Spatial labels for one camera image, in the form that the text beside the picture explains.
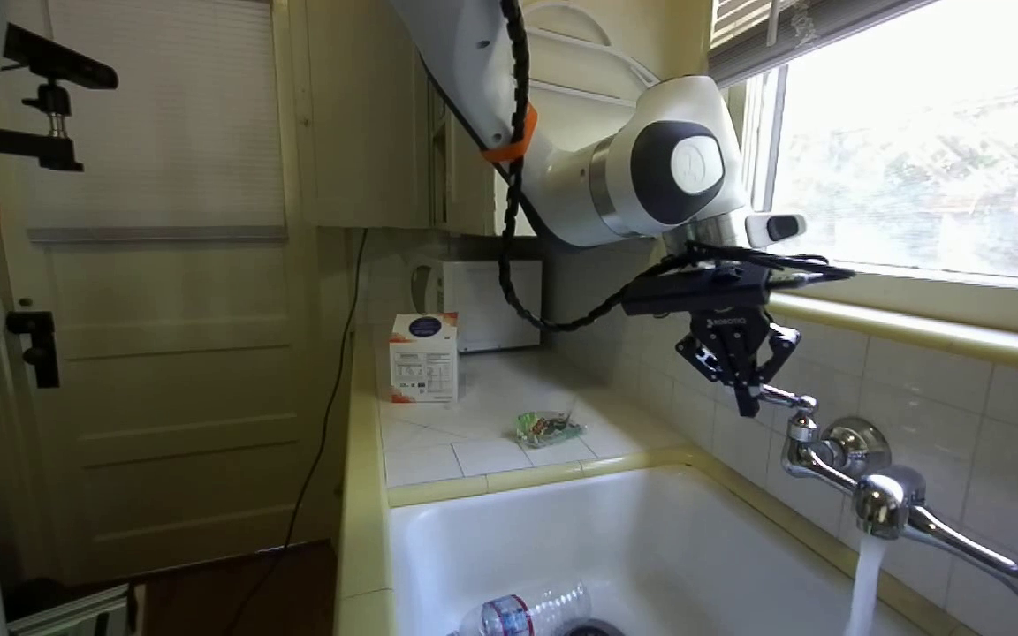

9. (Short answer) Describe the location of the black door latch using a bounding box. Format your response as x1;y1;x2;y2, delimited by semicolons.
4;298;65;392

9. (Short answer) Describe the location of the orange cable clip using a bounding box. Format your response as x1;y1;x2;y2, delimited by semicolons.
481;101;545;170

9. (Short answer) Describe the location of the chrome wall faucet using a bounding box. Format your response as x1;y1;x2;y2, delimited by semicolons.
779;409;1018;584

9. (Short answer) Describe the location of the white plastic clothes hanger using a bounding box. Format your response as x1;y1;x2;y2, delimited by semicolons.
526;0;665;99

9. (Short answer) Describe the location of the black camera on mount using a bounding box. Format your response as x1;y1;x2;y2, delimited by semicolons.
0;22;124;176

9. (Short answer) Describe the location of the metal sink drain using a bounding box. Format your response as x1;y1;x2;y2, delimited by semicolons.
555;614;631;636

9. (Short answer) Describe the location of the window with cream frame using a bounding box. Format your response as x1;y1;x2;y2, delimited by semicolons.
697;0;1018;347

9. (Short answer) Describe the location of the cream panelled door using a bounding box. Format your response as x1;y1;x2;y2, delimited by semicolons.
0;0;355;588

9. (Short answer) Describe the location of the white box blue circle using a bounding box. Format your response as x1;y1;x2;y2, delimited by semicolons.
386;311;465;406

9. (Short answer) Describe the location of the dark window blind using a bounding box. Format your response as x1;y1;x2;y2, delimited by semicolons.
706;0;944;88

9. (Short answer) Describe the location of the small green packet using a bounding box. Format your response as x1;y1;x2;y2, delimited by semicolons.
505;406;586;452

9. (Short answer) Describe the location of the thin black hanging cable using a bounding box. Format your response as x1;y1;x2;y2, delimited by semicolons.
223;227;373;636

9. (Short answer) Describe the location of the black coiled cable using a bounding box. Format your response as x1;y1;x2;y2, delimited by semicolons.
493;0;678;336

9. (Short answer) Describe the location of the running water stream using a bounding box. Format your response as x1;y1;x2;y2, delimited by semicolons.
846;533;892;636

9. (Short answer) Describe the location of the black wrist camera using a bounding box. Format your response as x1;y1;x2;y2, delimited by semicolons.
620;243;860;322

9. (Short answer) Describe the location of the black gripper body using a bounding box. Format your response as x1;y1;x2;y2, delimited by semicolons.
694;303;776;358

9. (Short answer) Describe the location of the chrome lever tap handle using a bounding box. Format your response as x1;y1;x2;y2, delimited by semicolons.
756;381;823;418

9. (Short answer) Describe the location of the cream wall cabinet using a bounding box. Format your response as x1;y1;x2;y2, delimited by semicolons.
293;0;699;243

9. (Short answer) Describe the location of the white sink basin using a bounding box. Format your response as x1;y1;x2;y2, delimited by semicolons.
386;459;928;636

